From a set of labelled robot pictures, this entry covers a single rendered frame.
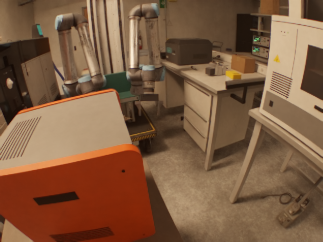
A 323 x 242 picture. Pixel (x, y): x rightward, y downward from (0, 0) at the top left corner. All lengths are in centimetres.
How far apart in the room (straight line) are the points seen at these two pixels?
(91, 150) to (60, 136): 11
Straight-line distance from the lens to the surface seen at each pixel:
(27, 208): 48
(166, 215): 70
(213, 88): 130
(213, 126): 147
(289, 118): 89
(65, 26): 142
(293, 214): 159
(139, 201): 44
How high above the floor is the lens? 133
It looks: 31 degrees down
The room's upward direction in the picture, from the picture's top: 3 degrees counter-clockwise
